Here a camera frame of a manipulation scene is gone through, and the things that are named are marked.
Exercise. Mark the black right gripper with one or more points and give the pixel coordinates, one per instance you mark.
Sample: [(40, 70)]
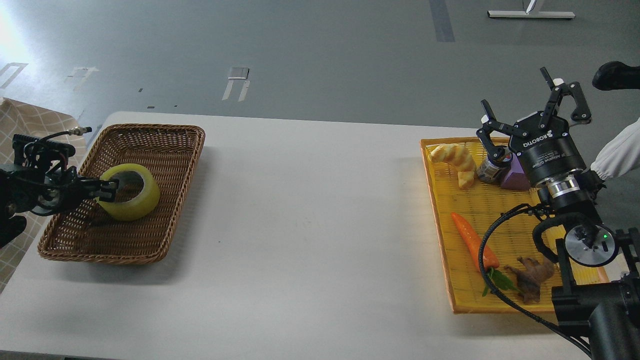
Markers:
[(547, 152)]

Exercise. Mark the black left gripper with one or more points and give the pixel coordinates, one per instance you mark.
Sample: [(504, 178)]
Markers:
[(68, 196)]

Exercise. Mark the yellow tape roll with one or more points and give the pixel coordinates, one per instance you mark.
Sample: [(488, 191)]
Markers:
[(143, 203)]

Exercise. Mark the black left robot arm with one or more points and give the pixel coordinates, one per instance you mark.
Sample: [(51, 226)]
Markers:
[(41, 181)]

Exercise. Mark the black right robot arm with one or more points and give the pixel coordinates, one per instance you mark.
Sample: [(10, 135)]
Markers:
[(597, 303)]

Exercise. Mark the brown wicker basket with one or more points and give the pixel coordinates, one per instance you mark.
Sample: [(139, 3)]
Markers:
[(89, 234)]

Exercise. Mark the purple foam block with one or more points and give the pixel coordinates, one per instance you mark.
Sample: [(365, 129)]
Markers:
[(514, 178)]

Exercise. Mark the small dark jar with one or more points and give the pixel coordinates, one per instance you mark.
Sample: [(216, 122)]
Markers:
[(494, 167)]

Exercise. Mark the person leg white trousers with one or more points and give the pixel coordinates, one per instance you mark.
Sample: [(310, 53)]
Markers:
[(619, 156)]

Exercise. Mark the toy croissant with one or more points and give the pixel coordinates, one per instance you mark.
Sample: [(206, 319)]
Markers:
[(460, 158)]

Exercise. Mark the yellow plastic tray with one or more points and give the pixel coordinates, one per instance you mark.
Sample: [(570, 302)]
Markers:
[(481, 204)]

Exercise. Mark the black shoe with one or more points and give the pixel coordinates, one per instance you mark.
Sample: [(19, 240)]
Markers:
[(616, 76)]

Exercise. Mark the beige checkered cloth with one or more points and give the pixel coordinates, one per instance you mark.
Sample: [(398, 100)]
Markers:
[(18, 117)]

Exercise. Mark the orange toy carrot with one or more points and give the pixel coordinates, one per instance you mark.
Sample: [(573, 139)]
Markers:
[(491, 262)]

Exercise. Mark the white metal stand base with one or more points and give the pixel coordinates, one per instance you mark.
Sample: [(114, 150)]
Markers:
[(532, 10)]

